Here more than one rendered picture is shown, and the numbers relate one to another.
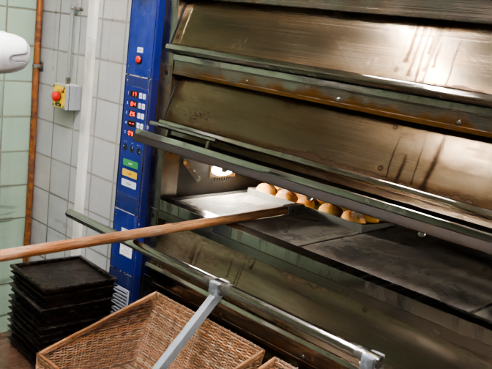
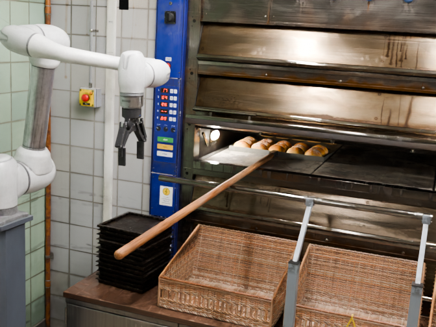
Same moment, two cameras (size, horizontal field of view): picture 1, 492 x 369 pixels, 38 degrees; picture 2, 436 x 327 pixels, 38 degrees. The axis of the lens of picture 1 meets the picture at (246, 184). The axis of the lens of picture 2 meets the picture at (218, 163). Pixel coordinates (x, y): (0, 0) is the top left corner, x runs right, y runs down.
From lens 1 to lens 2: 1.54 m
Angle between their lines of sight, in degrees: 23
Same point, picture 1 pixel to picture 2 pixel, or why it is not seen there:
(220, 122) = (247, 103)
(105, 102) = not seen: hidden behind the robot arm
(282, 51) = (296, 54)
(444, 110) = (413, 82)
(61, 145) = (81, 134)
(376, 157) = (371, 112)
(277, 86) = (292, 76)
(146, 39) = (173, 51)
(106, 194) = (137, 165)
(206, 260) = (239, 195)
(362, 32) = (352, 41)
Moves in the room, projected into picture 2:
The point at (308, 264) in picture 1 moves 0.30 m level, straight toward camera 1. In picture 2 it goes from (327, 183) to (357, 199)
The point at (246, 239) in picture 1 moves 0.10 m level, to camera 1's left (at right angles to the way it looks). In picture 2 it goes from (275, 175) to (257, 176)
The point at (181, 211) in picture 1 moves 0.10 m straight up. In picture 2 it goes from (215, 166) to (216, 147)
